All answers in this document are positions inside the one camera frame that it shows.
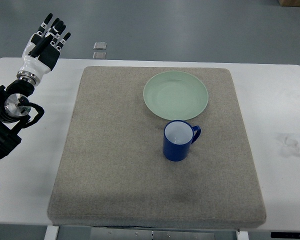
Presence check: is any cardboard box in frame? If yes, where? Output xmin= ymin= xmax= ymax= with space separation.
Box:
xmin=278 ymin=0 xmax=300 ymax=7

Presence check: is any blue mug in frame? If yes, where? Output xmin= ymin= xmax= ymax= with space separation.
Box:
xmin=162 ymin=120 xmax=202 ymax=162

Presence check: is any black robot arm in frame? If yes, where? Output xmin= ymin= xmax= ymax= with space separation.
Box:
xmin=0 ymin=77 xmax=45 ymax=160

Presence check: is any grey fabric mat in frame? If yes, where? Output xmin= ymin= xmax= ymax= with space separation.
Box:
xmin=47 ymin=66 xmax=267 ymax=229

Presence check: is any metal table frame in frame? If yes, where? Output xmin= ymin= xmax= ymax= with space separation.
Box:
xmin=43 ymin=224 xmax=250 ymax=240

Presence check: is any black control panel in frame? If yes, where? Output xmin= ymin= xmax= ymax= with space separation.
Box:
xmin=270 ymin=232 xmax=300 ymax=239

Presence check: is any light green plate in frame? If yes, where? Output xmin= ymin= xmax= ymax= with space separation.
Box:
xmin=143 ymin=70 xmax=209 ymax=121

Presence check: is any lower metal floor plate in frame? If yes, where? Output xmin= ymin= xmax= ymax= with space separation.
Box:
xmin=92 ymin=51 xmax=107 ymax=60

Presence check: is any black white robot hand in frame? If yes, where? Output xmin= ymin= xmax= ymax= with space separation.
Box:
xmin=17 ymin=13 xmax=71 ymax=87

